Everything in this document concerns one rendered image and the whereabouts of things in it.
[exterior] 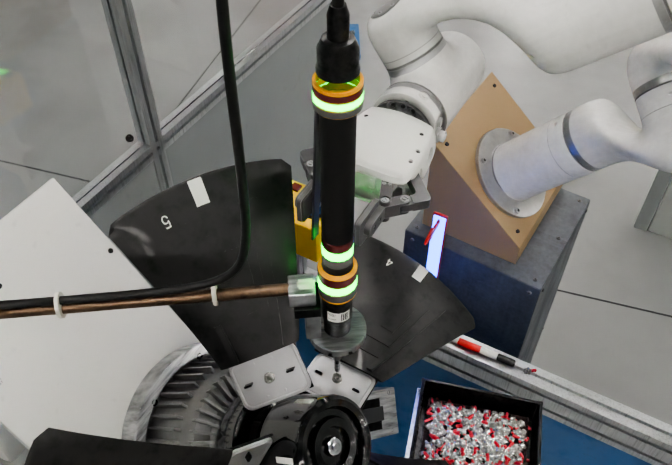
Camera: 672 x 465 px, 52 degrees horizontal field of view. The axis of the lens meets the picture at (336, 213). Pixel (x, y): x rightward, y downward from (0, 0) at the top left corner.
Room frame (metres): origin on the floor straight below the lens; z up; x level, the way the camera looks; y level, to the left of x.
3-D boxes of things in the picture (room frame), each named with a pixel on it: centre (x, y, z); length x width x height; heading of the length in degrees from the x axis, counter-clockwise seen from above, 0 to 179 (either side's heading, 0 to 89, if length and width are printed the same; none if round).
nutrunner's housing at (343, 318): (0.48, 0.00, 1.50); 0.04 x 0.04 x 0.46
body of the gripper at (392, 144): (0.58, -0.05, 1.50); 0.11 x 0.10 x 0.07; 151
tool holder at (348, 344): (0.48, 0.01, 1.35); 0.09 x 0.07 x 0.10; 96
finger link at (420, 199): (0.53, -0.07, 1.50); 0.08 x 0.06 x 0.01; 42
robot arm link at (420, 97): (0.63, -0.08, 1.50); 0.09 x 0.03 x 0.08; 61
